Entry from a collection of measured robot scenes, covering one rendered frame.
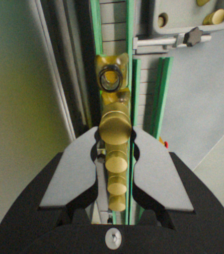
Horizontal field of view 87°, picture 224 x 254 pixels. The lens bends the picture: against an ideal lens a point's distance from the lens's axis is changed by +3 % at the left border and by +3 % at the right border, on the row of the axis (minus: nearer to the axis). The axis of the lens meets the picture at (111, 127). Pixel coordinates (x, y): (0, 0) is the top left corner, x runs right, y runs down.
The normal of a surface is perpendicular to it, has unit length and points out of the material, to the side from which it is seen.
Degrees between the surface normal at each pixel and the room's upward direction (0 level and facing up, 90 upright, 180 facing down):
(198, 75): 0
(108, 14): 0
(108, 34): 0
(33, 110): 90
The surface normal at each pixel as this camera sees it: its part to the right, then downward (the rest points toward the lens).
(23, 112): 1.00, -0.04
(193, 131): -0.04, 0.50
